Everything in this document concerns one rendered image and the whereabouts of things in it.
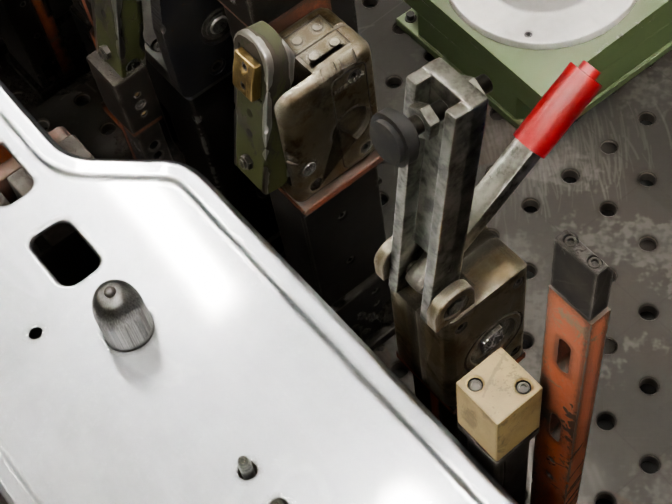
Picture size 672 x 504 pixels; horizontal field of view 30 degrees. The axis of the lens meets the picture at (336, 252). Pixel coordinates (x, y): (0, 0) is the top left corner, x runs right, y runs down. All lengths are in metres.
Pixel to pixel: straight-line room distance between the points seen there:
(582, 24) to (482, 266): 0.49
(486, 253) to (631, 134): 0.51
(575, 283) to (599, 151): 0.64
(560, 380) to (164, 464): 0.24
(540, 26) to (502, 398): 0.57
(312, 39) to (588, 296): 0.31
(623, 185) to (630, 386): 0.21
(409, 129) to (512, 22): 0.62
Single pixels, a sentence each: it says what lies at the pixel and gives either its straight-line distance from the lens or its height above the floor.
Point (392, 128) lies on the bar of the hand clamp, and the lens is 0.58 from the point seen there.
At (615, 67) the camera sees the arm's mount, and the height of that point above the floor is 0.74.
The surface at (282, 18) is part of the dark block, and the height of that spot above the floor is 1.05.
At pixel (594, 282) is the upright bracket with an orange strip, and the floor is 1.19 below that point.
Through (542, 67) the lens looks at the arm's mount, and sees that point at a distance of 1.17.
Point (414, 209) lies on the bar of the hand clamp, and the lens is 0.68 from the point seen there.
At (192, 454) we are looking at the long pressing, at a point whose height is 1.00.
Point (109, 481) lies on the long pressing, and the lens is 0.76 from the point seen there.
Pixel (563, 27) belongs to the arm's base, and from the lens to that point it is 1.19.
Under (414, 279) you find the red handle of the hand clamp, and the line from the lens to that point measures 0.71.
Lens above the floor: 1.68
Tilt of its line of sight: 58 degrees down
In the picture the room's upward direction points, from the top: 11 degrees counter-clockwise
